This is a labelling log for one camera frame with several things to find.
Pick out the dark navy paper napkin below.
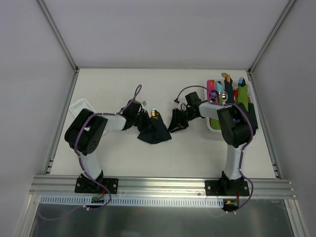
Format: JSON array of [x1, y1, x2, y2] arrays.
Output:
[[137, 113, 172, 145]]

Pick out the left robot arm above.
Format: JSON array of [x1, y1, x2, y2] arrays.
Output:
[[64, 100, 155, 193]]

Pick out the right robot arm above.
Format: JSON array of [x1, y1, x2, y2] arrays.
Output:
[[168, 92, 258, 197]]

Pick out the pink napkin roll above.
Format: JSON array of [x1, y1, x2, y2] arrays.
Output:
[[206, 79, 216, 99]]

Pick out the light blue napkin roll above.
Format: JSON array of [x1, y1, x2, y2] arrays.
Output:
[[215, 81, 224, 94]]

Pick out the dark navy napkin roll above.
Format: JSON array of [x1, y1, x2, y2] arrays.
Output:
[[224, 80, 234, 104]]

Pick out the tall green napkin roll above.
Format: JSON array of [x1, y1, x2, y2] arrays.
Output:
[[237, 85, 248, 111]]

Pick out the black napkin roll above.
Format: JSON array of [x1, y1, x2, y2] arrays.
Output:
[[248, 103, 258, 133]]

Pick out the iridescent spoon in bin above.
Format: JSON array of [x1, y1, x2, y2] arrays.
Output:
[[210, 90, 219, 102]]

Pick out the silver spoon in bin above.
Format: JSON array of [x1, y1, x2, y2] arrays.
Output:
[[219, 90, 228, 103]]

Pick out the blue fork in bin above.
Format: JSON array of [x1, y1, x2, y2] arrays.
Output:
[[238, 77, 246, 87]]

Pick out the large white storage bin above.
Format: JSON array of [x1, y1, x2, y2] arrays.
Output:
[[202, 78, 259, 134]]

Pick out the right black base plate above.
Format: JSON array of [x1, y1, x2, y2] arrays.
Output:
[[204, 180, 250, 197]]

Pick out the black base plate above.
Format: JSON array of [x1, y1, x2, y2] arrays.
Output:
[[204, 180, 250, 197], [75, 176, 119, 194]]

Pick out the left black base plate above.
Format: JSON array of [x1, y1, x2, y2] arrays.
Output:
[[75, 176, 119, 194]]

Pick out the white slotted cable duct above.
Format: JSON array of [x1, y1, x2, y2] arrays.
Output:
[[39, 195, 224, 208]]

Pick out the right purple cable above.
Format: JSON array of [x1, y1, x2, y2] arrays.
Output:
[[174, 85, 254, 213]]

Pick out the aluminium mounting rail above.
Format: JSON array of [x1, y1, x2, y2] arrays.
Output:
[[29, 175, 297, 199]]

